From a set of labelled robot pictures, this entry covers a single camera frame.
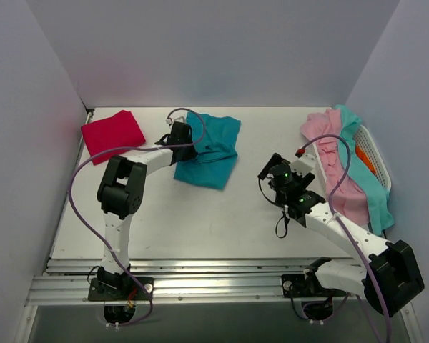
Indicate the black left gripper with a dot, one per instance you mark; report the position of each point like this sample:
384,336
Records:
185,143

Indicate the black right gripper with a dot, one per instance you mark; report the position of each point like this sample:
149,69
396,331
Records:
269,166

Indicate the teal t shirt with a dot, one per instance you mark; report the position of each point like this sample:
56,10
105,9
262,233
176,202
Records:
216,153

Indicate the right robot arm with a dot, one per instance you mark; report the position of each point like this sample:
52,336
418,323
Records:
386,273

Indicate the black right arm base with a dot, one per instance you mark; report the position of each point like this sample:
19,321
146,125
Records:
296,286

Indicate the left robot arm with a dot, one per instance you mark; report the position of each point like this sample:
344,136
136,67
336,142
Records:
121,193

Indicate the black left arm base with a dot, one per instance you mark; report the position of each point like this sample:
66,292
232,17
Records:
127,289

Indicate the pink t shirt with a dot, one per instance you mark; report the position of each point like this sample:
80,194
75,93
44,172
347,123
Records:
349,199

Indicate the folded red t shirt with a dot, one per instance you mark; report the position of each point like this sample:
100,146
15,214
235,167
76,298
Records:
118,130

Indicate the orange garment in basket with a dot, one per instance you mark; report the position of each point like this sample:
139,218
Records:
362,156

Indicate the light turquoise t shirt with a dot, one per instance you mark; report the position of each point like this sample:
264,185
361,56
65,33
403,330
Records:
377,195

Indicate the white plastic laundry basket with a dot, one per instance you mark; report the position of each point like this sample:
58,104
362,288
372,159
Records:
364,140

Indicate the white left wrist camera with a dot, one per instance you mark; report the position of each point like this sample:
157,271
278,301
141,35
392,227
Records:
170,121

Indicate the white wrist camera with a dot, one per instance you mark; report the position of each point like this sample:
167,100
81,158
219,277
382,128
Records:
303,165
170,121

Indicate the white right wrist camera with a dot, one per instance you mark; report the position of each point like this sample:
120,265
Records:
303,165

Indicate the aluminium mounting rail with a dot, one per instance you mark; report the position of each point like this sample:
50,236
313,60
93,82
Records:
194,300

